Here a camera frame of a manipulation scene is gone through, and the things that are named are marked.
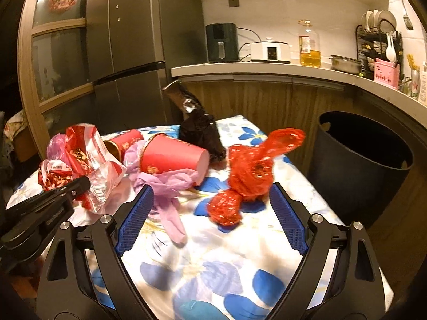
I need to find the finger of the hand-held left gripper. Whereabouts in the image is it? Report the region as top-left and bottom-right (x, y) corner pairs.
(43, 175), (92, 207)

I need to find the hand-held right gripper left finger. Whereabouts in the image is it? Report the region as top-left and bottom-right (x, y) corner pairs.
(35, 184), (156, 320)

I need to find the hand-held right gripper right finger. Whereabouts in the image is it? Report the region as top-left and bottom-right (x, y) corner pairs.
(269, 182), (392, 320)

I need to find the red and white plastic bag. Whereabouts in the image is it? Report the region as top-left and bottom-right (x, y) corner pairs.
(38, 123), (128, 214)

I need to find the pink plastic bag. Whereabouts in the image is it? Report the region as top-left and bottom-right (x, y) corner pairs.
(124, 142), (209, 245)
(46, 133), (72, 165)

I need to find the black trash bin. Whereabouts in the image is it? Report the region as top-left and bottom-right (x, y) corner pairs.
(307, 111), (413, 229)

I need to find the red paper cup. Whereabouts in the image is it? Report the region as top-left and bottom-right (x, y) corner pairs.
(103, 129), (145, 161)
(139, 133), (210, 186)

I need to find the black plastic bag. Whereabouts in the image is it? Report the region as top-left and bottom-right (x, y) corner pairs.
(178, 105), (227, 169)

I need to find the brown foil wrapper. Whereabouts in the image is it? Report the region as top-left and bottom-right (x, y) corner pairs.
(162, 80), (203, 113)

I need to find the floral tablecloth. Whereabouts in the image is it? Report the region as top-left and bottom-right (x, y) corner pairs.
(7, 115), (394, 320)

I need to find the floral cloth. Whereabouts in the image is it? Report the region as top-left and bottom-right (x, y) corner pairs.
(3, 111), (26, 142)

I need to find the wooden base cabinet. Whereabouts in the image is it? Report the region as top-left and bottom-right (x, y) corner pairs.
(180, 75), (367, 174)

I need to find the grey refrigerator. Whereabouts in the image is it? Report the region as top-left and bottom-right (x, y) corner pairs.
(85, 0), (209, 134)

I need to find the wooden glass door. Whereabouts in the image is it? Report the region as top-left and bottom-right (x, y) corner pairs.
(17, 0), (97, 161)

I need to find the steel pot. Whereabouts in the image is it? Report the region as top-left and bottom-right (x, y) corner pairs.
(329, 55), (363, 74)

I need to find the white electric cooker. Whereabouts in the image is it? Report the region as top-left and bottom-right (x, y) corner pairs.
(250, 37), (291, 63)

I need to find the cooking oil bottle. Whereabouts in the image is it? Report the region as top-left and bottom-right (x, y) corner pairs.
(298, 20), (321, 68)

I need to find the pink utensil holder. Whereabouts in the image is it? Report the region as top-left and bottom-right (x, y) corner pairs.
(374, 57), (401, 89)

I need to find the drink can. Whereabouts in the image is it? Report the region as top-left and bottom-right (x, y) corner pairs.
(409, 68), (421, 98)

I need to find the black dish rack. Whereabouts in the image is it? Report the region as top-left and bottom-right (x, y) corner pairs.
(355, 20), (402, 81)

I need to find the black air fryer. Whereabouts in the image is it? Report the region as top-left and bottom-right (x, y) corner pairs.
(205, 23), (239, 63)

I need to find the white spoon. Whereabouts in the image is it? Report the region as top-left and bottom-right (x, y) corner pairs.
(385, 31), (397, 64)

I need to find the row of white plates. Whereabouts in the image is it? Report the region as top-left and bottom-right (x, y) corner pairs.
(362, 9), (397, 34)

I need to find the hanging spatula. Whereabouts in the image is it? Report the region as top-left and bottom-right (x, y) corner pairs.
(400, 0), (414, 30)

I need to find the black power cable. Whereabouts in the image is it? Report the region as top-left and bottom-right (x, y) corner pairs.
(238, 27), (264, 62)

